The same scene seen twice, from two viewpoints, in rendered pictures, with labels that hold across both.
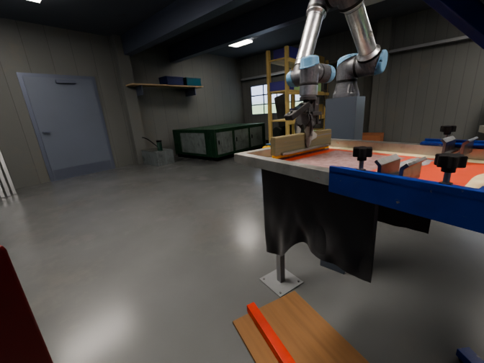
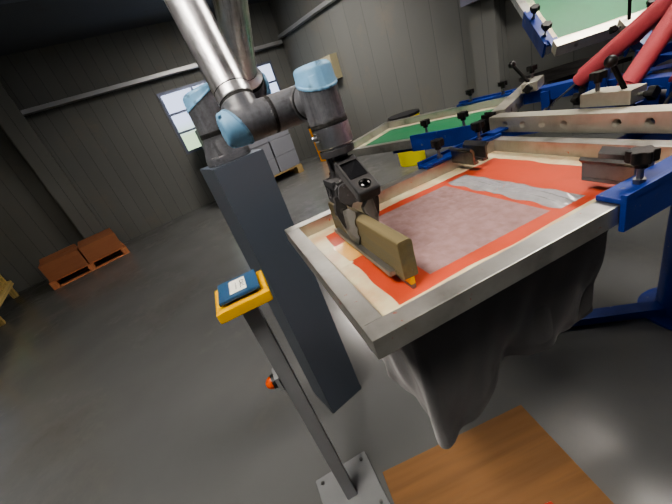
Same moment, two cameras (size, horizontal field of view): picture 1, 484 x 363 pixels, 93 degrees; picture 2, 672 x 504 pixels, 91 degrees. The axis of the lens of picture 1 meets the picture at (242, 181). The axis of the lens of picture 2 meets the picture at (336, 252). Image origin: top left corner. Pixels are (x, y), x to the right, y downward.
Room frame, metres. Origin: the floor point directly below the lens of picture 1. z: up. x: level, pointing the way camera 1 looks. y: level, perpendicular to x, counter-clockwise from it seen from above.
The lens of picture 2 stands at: (0.87, 0.36, 1.31)
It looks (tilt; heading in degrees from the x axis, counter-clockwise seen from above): 26 degrees down; 290
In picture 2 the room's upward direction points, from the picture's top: 20 degrees counter-clockwise
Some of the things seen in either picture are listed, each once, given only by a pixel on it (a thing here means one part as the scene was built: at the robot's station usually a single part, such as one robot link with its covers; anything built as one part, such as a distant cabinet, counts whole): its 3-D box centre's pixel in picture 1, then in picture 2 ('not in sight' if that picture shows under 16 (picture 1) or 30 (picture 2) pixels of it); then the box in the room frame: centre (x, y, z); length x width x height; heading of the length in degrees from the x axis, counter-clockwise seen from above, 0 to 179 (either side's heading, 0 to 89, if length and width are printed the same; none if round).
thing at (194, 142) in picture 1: (220, 139); not in sight; (7.13, 0.55, 0.40); 2.12 x 1.85 x 0.80; 138
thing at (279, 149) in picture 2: not in sight; (250, 151); (4.02, -5.59, 0.67); 1.41 x 0.90 x 1.33; 48
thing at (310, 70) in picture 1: (309, 71); (319, 95); (1.04, -0.31, 1.30); 0.09 x 0.08 x 0.11; 129
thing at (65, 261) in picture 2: (359, 140); (84, 256); (6.23, -3.24, 0.19); 1.15 x 0.80 x 0.38; 48
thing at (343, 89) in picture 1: (346, 88); (223, 144); (1.50, -0.67, 1.25); 0.15 x 0.15 x 0.10
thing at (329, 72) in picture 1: (319, 74); (295, 105); (1.12, -0.38, 1.30); 0.11 x 0.11 x 0.08; 39
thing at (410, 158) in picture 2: not in sight; (408, 138); (1.08, -4.42, 0.33); 0.43 x 0.42 x 0.67; 137
